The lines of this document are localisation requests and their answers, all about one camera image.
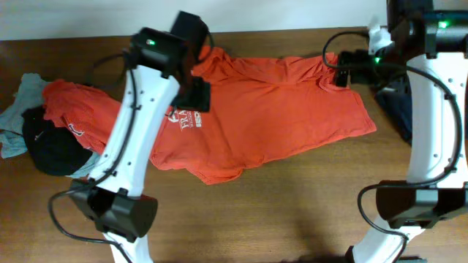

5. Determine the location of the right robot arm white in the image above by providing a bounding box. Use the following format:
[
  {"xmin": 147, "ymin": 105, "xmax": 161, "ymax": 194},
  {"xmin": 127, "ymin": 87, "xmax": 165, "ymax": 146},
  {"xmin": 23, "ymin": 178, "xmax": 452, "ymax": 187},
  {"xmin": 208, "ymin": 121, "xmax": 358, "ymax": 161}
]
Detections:
[{"xmin": 333, "ymin": 1, "xmax": 467, "ymax": 262}]

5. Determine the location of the black garment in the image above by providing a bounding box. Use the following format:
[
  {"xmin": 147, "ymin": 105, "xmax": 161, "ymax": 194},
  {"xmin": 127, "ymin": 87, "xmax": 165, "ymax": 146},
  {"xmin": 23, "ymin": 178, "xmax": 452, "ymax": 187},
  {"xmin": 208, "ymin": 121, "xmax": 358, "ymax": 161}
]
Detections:
[{"xmin": 22, "ymin": 106, "xmax": 92, "ymax": 176}]

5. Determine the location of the grey t-shirt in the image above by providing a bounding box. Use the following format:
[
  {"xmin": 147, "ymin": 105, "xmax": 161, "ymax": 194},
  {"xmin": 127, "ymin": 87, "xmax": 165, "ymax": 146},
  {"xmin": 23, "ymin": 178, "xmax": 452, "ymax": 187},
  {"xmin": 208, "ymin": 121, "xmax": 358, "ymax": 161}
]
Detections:
[{"xmin": 1, "ymin": 73, "xmax": 99, "ymax": 178}]

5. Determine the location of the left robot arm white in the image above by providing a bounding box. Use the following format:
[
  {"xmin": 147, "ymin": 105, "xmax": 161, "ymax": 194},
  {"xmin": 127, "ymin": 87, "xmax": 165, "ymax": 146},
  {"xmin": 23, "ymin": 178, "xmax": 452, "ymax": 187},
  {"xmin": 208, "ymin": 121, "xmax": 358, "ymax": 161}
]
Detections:
[{"xmin": 67, "ymin": 12, "xmax": 212, "ymax": 262}]

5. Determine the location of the folded navy blue garment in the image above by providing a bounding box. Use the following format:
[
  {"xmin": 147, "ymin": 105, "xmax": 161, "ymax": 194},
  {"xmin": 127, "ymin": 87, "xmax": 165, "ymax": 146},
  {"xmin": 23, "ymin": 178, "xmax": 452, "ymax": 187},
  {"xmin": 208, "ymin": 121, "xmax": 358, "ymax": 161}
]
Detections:
[{"xmin": 374, "ymin": 77, "xmax": 412, "ymax": 145}]

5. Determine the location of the red t-shirt white print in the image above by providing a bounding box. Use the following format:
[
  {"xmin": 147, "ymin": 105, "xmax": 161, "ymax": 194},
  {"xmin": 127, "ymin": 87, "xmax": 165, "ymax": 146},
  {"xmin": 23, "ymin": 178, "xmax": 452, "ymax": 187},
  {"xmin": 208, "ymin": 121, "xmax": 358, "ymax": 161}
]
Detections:
[{"xmin": 149, "ymin": 47, "xmax": 377, "ymax": 185}]

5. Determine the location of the red crumpled t-shirt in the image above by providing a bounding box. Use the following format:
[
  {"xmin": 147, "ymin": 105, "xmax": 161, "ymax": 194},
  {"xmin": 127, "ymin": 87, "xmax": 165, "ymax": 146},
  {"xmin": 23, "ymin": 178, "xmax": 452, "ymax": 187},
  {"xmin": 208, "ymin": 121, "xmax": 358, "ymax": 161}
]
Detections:
[{"xmin": 42, "ymin": 80, "xmax": 121, "ymax": 154}]

